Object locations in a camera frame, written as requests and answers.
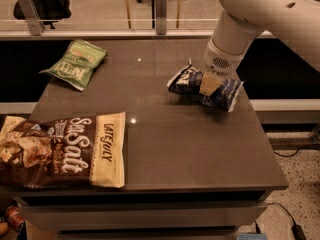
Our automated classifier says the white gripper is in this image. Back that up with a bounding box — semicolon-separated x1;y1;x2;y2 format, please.
199;38;245;96

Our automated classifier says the blue salt vinegar chip bag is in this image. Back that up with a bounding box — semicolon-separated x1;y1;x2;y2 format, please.
167;60;243;112

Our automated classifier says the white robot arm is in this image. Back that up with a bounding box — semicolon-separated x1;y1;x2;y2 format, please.
204;0;320;99

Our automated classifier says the green jalapeno chip bag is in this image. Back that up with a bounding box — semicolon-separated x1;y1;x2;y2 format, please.
42;40;107;91

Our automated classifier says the brown sea salt chip bag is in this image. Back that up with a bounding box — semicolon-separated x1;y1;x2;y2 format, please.
0;113;125;189

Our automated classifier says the black power adapter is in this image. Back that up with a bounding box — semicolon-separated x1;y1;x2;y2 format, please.
292;225;306;240

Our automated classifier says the grey table drawer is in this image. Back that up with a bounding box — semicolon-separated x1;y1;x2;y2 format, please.
21;201;266;231

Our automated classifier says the red soda can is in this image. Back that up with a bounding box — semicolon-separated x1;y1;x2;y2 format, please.
5;205;24;232

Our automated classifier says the middle metal railing bracket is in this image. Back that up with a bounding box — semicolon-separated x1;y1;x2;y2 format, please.
155;0;167;35

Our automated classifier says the metal railing bracket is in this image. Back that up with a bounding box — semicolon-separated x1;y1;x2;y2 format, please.
17;0;44;36
155;0;167;35

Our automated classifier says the black floor cable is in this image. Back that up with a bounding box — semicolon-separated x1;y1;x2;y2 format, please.
266;201;298;228

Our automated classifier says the left metal railing bracket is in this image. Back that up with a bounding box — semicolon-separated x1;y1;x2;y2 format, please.
17;0;44;36

